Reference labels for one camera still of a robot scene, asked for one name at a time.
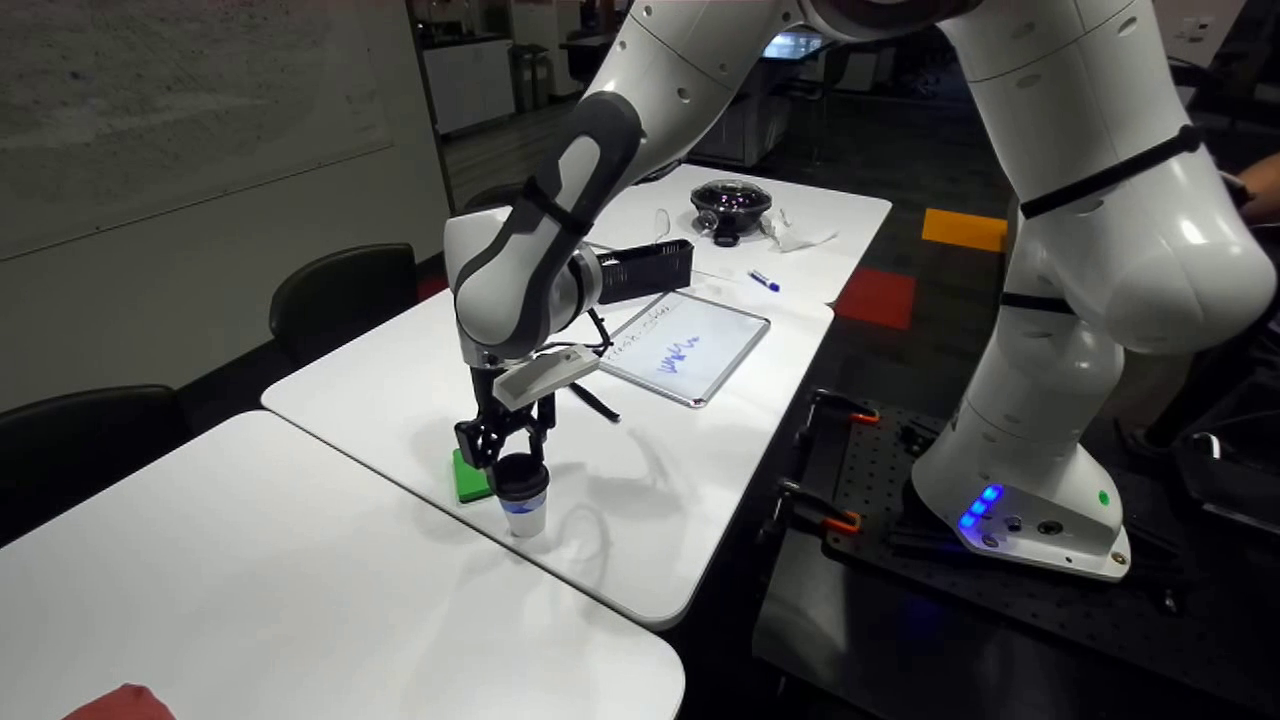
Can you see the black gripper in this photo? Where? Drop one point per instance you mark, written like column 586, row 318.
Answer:
column 514, row 419

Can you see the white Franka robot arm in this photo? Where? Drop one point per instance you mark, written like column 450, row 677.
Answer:
column 1134, row 264

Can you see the white paper coffee cup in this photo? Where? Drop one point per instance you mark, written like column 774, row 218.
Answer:
column 524, row 514

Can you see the green rectangular block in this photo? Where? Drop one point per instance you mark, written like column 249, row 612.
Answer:
column 464, row 482

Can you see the small framed whiteboard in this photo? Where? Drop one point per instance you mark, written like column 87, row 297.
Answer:
column 693, row 351

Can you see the black office chair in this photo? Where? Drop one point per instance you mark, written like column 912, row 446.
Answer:
column 487, row 199
column 343, row 294
column 82, row 446

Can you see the black rectangular box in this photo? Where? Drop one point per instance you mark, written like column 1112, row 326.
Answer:
column 655, row 270

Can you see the blue marker pen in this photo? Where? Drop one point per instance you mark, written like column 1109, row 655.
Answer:
column 762, row 282

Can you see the black bowl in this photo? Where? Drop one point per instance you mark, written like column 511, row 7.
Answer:
column 728, row 203

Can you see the orange black clamp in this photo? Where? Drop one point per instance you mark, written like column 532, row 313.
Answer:
column 834, row 523
column 846, row 415

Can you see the clear plastic wrapper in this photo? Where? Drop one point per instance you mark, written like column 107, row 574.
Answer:
column 803, row 236

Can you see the white background cabinet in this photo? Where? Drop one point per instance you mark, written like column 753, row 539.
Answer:
column 464, row 83

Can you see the red floor mat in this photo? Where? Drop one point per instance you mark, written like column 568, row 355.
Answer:
column 877, row 297

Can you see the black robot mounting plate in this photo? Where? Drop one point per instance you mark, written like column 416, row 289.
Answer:
column 933, row 627

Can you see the red cloth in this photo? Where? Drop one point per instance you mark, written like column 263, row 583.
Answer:
column 123, row 704

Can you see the yellow floor mat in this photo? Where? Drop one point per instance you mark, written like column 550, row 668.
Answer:
column 963, row 228

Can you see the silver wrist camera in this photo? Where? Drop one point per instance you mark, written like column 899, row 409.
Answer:
column 544, row 374

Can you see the large wall whiteboard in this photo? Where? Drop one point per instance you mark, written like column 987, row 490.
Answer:
column 163, row 107

